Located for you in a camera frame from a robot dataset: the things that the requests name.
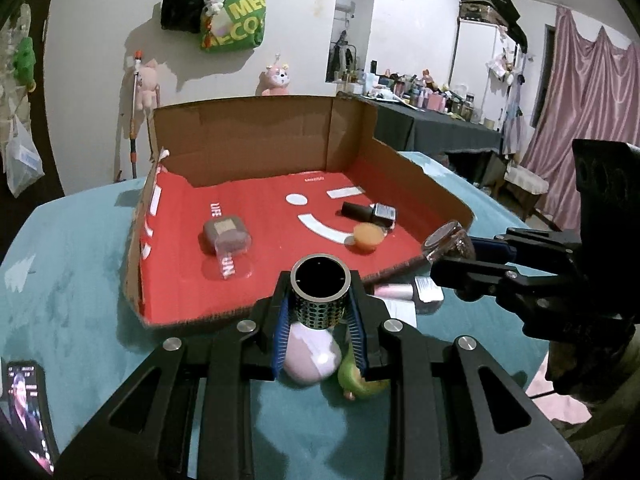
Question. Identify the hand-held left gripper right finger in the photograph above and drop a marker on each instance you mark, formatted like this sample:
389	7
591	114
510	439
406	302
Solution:
357	332

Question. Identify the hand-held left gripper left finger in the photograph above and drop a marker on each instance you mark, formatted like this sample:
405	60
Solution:
280	330

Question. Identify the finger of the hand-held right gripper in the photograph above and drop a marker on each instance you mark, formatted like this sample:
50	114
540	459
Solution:
480	280
530	245

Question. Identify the pink oval case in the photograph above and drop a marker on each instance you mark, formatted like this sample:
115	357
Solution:
310	355

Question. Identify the green bear toy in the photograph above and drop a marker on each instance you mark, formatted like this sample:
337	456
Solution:
350	377

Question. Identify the perforated metal cylinder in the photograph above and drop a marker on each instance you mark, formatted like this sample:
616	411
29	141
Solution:
320	305

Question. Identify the glitter clear jar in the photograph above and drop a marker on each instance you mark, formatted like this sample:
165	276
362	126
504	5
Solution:
445	240

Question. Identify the pink nail polish bottle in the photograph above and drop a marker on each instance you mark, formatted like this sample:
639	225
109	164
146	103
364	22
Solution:
395	291

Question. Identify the clear glass cup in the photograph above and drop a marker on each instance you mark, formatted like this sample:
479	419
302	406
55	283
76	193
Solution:
232	250

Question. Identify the orange round puck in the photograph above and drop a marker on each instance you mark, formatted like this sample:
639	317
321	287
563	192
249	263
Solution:
369	236

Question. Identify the cardboard box with red bottom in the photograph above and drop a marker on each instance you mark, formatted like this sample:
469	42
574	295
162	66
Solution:
260	225

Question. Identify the black nail polish bottle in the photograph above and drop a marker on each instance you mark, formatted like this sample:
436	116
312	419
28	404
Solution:
382	215

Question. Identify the grey square case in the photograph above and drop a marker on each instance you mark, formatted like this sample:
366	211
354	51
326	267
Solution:
222	227

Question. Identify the cushioned stool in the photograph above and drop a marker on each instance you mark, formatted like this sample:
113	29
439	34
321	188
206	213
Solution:
525	180

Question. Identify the pink curtain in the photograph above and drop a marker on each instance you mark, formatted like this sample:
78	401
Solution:
585	110

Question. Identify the dark cloth covered table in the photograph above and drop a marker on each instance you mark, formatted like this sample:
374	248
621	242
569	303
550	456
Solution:
425	130

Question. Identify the white metal rack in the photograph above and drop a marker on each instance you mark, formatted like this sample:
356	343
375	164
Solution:
475	85

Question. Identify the group of cosmetic bottles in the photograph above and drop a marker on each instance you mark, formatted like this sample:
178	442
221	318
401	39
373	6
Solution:
430	95

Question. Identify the teal star-print mat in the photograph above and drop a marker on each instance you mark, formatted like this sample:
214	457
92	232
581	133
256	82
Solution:
75	285

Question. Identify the mop stick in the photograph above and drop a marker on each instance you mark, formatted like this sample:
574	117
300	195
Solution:
134	135

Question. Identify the pink fox plush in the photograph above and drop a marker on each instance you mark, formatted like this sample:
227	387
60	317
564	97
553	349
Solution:
275	80

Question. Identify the black smartphone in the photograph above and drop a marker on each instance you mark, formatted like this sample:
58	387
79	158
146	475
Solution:
25	410

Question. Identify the clear plastic bag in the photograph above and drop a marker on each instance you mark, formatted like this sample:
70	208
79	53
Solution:
22	160

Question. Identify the green tote bag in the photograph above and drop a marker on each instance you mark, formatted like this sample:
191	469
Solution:
240	20

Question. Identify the dark brown door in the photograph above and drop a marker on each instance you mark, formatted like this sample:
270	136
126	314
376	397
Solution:
50	110

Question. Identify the small white plush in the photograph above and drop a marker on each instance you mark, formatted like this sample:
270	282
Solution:
213	2

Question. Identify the clear hanging organiser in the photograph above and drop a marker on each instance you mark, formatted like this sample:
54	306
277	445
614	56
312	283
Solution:
10	95

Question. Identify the green frog plush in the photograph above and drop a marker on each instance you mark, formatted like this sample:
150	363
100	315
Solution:
24	60

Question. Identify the wall mirror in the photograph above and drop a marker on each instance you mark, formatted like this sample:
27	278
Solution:
350	25

